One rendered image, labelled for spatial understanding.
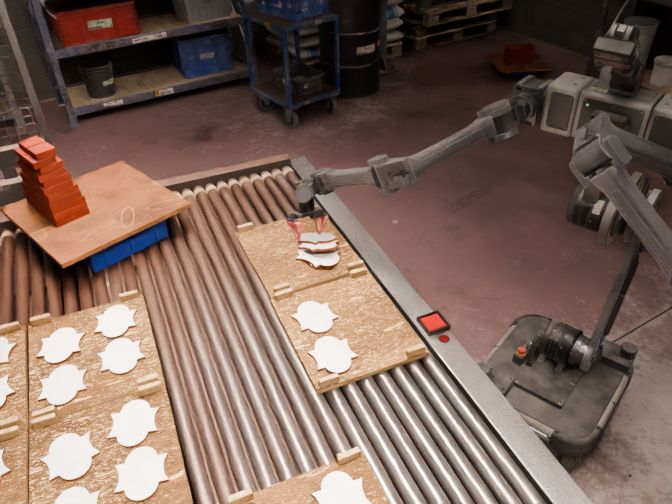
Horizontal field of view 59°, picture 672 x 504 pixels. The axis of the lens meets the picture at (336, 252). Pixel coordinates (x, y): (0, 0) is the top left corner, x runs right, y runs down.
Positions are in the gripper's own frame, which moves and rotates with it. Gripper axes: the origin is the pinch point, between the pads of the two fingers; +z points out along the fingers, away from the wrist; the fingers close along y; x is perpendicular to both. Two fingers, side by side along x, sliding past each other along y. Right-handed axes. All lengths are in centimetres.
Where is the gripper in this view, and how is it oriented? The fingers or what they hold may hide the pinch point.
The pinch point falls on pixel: (308, 235)
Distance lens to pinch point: 212.3
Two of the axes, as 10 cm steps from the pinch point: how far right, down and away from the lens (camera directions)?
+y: 7.4, -2.6, 6.2
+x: -6.7, -2.0, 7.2
